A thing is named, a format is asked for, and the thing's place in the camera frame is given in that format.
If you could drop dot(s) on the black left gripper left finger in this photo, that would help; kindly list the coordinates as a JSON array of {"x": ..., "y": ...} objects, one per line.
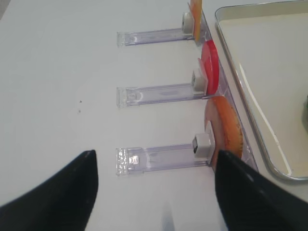
[{"x": 64, "y": 202}]

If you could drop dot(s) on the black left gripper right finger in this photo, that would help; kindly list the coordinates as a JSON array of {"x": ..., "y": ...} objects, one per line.
[{"x": 250, "y": 202}]

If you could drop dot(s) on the clear pusher track tomato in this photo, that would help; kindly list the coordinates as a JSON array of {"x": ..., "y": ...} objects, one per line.
[{"x": 135, "y": 96}]

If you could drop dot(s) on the red tomato slice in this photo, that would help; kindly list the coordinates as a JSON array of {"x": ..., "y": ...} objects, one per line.
[{"x": 210, "y": 62}]

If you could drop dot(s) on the clear pusher track cheese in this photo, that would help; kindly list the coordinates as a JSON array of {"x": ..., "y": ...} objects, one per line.
[{"x": 158, "y": 36}]

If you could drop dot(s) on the upright cheese slice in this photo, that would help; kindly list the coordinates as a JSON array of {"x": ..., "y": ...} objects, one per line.
[{"x": 196, "y": 11}]

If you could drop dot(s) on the clear pusher track bun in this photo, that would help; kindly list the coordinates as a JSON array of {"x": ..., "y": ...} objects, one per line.
[{"x": 139, "y": 160}]

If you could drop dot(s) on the upright bun half left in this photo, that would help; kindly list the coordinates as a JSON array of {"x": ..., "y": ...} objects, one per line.
[{"x": 226, "y": 127}]

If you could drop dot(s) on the white rectangular metal tray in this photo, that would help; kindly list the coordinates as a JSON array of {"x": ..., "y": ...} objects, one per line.
[{"x": 267, "y": 48}]

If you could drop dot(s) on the left clear acrylic rail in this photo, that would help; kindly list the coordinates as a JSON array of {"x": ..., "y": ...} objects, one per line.
[{"x": 224, "y": 90}]

